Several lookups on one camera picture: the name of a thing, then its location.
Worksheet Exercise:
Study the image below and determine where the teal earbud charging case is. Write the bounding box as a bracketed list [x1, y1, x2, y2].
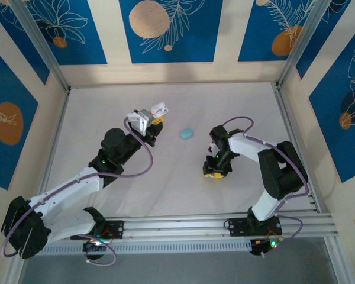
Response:
[179, 127, 195, 141]

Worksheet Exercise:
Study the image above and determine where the aluminium frame post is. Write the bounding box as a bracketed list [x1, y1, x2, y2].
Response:
[10, 0, 71, 93]
[276, 0, 328, 89]

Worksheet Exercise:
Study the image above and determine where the long aluminium base rail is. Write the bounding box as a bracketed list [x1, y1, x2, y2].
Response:
[13, 211, 335, 244]

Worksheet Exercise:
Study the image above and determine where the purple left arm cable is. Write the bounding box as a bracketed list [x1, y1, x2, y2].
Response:
[0, 117, 154, 266]

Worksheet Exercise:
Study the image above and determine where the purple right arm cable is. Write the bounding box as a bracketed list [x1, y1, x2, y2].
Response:
[223, 116, 310, 246]

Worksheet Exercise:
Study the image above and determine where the grey slotted cable duct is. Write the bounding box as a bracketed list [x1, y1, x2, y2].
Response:
[25, 238, 253, 257]

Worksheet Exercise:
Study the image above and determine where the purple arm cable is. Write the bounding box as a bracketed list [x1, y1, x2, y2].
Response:
[223, 116, 310, 246]
[0, 117, 154, 266]

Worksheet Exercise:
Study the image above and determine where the aluminium table side rail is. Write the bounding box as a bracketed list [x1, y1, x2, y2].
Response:
[271, 82, 323, 214]
[46, 88, 71, 190]

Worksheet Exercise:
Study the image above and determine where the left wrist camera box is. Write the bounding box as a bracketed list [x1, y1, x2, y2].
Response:
[137, 108, 154, 137]

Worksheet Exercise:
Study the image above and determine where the white earbud charging case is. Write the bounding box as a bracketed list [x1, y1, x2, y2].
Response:
[150, 101, 169, 117]

